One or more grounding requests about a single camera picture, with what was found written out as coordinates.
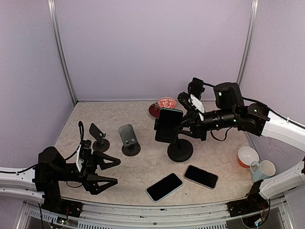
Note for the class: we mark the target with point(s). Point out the phone pink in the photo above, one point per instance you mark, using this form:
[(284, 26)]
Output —
[(201, 177)]

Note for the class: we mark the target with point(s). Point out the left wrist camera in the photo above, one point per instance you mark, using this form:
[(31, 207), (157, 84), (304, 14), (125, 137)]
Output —
[(83, 152)]

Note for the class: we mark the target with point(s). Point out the phone blue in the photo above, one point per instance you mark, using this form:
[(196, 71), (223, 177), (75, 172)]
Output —
[(164, 187), (166, 123)]

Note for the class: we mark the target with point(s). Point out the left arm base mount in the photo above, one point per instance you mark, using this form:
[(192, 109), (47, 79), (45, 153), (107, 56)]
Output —
[(63, 206)]

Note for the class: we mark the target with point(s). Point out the red patterned teacup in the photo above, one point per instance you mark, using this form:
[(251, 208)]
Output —
[(167, 102)]

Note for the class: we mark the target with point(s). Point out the folding phone stand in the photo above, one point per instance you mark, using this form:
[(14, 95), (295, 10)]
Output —
[(101, 143), (131, 146)]

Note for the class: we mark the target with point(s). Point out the orange white bowl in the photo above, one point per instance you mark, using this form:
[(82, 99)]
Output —
[(247, 155)]

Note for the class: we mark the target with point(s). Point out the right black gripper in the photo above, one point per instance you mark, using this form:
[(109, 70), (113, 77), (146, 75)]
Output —
[(195, 124)]

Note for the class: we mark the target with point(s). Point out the black pole stand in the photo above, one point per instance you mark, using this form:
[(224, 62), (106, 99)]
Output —
[(180, 151)]

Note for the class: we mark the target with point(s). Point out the light blue mug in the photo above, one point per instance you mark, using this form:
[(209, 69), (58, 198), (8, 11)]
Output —
[(257, 171)]

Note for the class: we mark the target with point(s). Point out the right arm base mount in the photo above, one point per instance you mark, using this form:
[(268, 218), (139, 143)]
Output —
[(253, 202)]

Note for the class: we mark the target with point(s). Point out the right aluminium frame post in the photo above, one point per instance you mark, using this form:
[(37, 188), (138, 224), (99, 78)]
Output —
[(248, 41)]

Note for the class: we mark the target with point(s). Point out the red saucer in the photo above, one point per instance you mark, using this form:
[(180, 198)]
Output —
[(154, 110)]

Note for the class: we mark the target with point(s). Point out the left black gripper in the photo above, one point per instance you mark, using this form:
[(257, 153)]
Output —
[(89, 179)]

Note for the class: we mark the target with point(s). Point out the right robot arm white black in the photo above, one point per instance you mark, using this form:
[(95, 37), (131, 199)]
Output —
[(256, 118)]

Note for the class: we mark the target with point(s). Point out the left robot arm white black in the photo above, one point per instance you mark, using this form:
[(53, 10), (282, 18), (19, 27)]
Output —
[(40, 182)]

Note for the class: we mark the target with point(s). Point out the aluminium frame post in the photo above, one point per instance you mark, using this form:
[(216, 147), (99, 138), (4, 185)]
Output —
[(60, 51), (248, 41)]

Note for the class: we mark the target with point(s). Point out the front aluminium rail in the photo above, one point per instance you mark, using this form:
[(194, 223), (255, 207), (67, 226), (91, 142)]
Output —
[(110, 216)]

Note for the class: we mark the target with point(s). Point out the left aluminium frame post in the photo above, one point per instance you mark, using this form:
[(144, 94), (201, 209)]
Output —
[(60, 51)]

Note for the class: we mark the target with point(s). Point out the phone black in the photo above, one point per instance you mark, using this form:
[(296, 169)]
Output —
[(196, 87)]

